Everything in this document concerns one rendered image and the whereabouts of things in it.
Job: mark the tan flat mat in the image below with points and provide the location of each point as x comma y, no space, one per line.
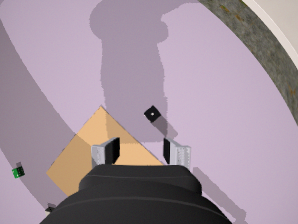
75,160

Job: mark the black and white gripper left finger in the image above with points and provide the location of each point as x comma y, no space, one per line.
105,153

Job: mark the green die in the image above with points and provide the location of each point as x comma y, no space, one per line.
18,172

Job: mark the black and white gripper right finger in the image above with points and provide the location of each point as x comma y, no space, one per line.
176,154

